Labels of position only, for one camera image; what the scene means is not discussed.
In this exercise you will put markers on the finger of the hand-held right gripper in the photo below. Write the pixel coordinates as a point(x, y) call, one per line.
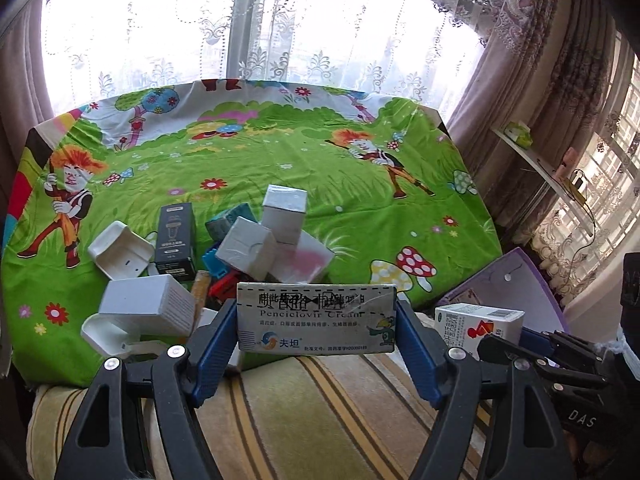
point(565, 345)
point(505, 352)

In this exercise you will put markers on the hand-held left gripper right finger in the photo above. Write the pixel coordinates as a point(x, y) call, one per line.
point(417, 347)

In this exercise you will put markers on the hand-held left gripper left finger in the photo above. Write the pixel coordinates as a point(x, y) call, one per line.
point(216, 347)

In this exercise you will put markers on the white box with red mark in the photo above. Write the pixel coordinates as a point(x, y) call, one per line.
point(467, 329)

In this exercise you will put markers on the grey white cardboard box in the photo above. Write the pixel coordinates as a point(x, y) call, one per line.
point(245, 250)

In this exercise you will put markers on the pale cream medicine box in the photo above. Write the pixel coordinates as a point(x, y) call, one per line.
point(316, 319)

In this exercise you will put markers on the red plastic toy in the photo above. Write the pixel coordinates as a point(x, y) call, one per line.
point(225, 287)

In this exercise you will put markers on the orange and white slim box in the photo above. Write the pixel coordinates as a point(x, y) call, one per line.
point(201, 287)

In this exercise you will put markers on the large white cardboard box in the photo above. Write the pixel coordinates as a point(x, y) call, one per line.
point(145, 305)

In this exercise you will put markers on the blue plastic block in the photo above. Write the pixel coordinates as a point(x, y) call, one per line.
point(215, 262)

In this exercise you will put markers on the white plastic holder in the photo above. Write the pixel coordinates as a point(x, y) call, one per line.
point(107, 335)
point(120, 252)

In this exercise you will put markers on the black product box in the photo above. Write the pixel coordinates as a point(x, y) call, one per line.
point(175, 240)

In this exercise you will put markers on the striped beige sofa cushion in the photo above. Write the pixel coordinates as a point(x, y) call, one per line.
point(320, 410)

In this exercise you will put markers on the pink tinted white box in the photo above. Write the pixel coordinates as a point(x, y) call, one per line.
point(305, 262)

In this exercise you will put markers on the blue plastic box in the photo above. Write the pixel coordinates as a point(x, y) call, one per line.
point(225, 222)

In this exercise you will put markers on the tall white cardboard box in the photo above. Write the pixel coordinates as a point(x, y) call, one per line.
point(282, 212)

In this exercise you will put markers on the yellow charger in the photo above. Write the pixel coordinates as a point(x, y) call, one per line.
point(576, 182)

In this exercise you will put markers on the pink small object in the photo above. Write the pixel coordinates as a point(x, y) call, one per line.
point(569, 157)

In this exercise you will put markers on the green cartoon printed cloth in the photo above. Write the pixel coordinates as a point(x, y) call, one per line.
point(320, 160)

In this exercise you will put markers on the green tissue box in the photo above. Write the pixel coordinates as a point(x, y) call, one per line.
point(517, 134)

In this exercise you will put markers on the patterned mauve curtain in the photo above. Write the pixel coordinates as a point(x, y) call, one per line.
point(530, 60)

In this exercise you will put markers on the white lace curtain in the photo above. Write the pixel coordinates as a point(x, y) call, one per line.
point(250, 25)

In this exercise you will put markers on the plain mauve curtain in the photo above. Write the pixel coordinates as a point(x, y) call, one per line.
point(25, 85)

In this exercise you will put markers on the white wall shelf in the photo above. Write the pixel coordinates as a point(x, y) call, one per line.
point(540, 170)

